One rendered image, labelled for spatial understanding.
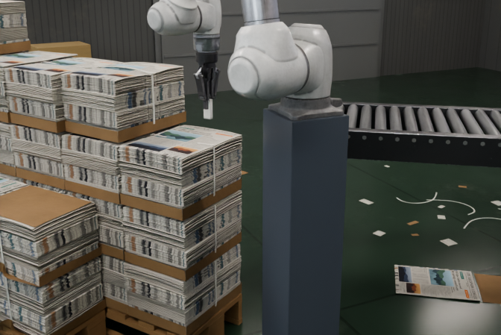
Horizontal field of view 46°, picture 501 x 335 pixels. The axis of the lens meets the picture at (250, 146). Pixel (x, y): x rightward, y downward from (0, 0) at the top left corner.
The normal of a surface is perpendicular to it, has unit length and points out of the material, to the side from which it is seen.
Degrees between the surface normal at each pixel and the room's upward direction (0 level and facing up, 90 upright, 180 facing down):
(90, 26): 90
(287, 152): 90
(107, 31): 90
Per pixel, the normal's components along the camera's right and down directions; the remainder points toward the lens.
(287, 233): -0.91, 0.12
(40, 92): -0.56, 0.24
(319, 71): 0.74, 0.22
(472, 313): 0.00, -0.96
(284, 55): 0.69, -0.02
